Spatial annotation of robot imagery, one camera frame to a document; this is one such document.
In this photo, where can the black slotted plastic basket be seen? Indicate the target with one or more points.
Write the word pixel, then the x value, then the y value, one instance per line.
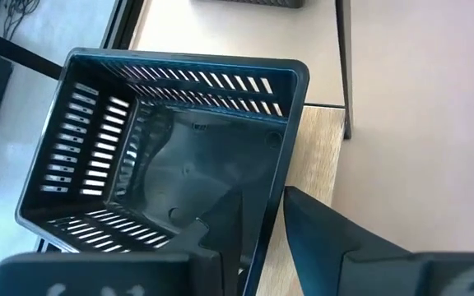
pixel 204 156
pixel 261 3

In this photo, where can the black table edge rail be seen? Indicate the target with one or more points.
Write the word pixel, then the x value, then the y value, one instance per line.
pixel 122 24

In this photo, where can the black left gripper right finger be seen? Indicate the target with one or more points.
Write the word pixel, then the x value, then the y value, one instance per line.
pixel 323 246

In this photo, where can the black diagonal frame bar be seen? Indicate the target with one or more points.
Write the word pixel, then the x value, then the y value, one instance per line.
pixel 19 53

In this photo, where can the black metal shelf, wooden board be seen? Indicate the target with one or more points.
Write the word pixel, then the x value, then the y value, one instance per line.
pixel 315 164

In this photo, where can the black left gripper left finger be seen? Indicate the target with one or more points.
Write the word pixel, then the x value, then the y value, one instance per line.
pixel 204 267

